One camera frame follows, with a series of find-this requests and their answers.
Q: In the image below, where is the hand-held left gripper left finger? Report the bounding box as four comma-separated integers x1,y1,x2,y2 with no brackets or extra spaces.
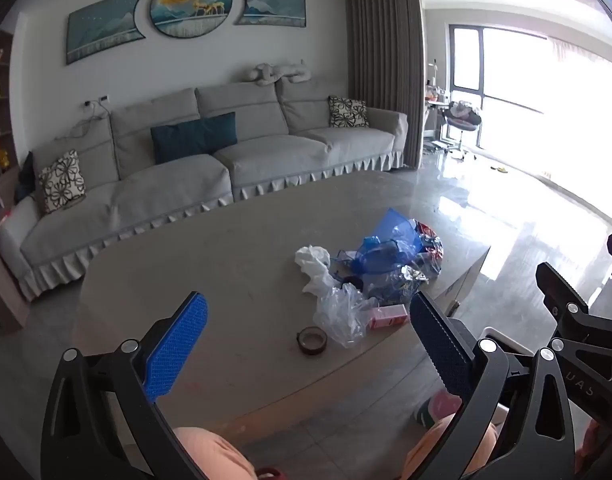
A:
40,291,209,480

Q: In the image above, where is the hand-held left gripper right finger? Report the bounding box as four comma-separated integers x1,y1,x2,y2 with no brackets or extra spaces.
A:
408,291,577,480

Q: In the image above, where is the blue mesh bag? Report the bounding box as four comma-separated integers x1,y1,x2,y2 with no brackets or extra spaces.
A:
336,208,425,287

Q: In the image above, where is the pink green slipper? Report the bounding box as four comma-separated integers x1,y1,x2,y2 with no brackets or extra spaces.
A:
411,390,463,429

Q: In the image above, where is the pink small box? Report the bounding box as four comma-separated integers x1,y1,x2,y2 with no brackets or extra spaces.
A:
368,303,411,331

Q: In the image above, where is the blue silver foil wrapper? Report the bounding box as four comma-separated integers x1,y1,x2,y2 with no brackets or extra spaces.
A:
385,265,429,307

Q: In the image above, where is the clear plastic bag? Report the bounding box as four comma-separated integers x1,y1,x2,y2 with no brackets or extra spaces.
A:
313,283,380,350

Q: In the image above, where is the person's right leg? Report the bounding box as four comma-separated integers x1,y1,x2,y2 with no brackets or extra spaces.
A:
400,411,500,480

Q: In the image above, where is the person's leg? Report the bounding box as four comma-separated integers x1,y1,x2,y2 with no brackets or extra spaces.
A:
172,427,260,480
400,411,500,480

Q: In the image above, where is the red blue printed snack bag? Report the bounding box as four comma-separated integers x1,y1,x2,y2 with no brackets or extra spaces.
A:
413,220,445,279

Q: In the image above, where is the person's left leg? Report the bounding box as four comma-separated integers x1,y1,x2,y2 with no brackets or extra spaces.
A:
172,427,260,480

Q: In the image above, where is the brown tape roll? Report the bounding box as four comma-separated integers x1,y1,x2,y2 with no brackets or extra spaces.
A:
296,326,329,356

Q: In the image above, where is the crumpled white tissue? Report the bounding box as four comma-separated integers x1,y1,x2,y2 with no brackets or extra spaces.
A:
294,245,347,302

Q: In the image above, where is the swivel chair with clothes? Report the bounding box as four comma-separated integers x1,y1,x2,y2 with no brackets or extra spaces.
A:
442,101,483,155

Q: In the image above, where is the black white floral pillow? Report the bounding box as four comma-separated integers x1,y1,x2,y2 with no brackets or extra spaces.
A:
38,150,86,214
328,95,371,129

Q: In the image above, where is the large dark-framed window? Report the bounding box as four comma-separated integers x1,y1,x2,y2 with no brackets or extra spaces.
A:
448,24,612,171

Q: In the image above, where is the grey fabric sofa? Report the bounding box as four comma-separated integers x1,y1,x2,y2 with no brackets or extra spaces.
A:
0,79,409,302

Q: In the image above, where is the teal rectangular pillow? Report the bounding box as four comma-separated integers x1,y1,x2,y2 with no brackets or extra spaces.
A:
150,111,238,165

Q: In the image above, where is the white desk with lamp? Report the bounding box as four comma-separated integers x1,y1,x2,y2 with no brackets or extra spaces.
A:
425,59,453,147

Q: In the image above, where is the dark bag beside sofa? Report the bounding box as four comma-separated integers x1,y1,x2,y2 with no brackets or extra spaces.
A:
14,152,37,204

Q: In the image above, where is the white plush toy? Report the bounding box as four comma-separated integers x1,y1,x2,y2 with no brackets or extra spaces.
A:
241,59,311,87

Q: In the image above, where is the grey brown curtain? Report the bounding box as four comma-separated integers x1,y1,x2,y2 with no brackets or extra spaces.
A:
343,0,427,171

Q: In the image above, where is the black charger cable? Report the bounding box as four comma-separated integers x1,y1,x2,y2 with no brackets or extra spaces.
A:
56,104,109,142

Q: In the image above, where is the crescent teal wall painting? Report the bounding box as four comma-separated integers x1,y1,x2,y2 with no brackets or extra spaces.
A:
234,0,307,27
66,0,147,65

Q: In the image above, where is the round deer wall painting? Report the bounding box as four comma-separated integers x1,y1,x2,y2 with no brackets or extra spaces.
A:
150,0,233,39

